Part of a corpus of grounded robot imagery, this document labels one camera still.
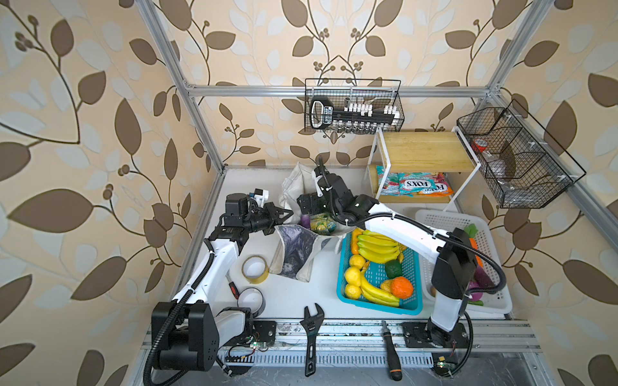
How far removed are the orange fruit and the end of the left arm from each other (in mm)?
413

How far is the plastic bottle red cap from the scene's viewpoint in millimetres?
721

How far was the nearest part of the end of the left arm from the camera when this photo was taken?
609 mm
